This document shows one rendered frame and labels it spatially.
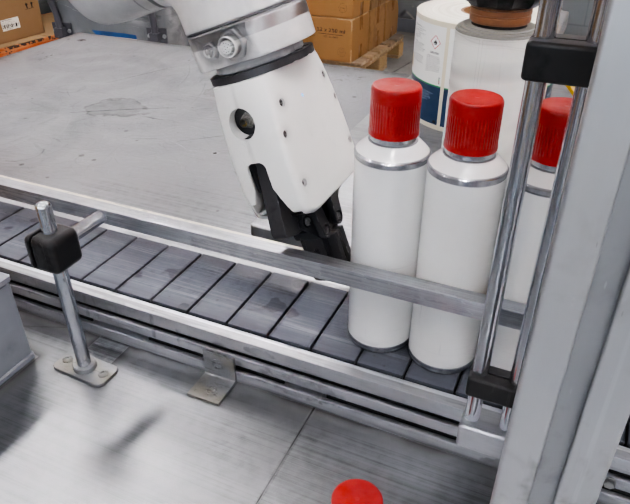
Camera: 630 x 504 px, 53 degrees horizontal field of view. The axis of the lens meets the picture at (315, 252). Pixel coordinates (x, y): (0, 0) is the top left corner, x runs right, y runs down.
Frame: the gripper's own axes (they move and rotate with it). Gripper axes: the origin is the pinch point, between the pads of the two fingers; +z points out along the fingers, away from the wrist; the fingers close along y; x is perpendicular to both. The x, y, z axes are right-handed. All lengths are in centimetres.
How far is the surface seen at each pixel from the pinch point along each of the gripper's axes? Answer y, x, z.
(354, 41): 318, 135, 24
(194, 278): 0.2, 14.7, 1.4
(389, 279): -4.0, -6.5, 0.4
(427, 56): 46.5, 3.9, -4.8
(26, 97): 42, 77, -16
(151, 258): 1.3, 20.0, -0.5
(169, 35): 174, 147, -15
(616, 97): -16.8, -22.8, -13.2
